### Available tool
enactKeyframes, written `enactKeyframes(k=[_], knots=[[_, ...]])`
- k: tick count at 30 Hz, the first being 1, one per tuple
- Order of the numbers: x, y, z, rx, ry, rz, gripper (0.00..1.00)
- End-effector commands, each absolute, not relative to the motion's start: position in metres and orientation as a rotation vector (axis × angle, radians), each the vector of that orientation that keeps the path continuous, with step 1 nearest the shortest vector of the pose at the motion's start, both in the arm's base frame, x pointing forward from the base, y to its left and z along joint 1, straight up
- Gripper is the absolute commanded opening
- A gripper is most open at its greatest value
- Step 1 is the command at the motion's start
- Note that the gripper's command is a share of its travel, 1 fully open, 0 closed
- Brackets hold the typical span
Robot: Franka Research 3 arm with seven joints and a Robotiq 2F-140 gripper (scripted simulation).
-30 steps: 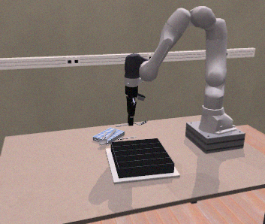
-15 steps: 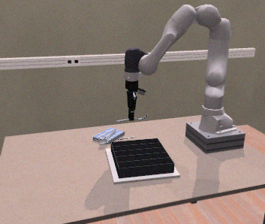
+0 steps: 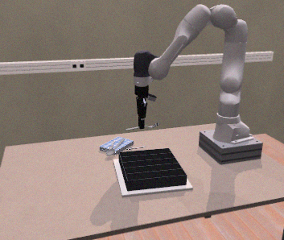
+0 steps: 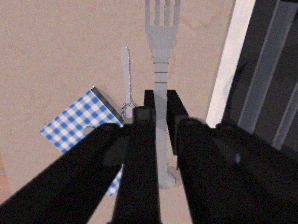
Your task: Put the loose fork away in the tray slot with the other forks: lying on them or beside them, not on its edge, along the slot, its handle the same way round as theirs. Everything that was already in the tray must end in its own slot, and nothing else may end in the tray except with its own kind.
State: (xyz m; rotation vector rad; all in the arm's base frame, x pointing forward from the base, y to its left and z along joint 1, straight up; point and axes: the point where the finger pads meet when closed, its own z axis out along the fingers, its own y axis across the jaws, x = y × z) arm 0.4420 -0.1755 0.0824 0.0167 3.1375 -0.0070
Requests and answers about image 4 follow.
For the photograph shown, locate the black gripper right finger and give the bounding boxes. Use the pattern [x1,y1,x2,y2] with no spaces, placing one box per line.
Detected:
[166,90,298,224]

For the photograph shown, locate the black cutlery tray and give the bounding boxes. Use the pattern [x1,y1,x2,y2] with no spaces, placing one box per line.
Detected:
[221,0,298,161]

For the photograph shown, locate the blue and white checkered towel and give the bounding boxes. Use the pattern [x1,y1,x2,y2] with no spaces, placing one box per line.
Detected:
[39,87,124,196]

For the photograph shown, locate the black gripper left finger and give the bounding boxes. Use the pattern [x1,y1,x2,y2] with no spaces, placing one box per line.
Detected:
[0,90,163,224]

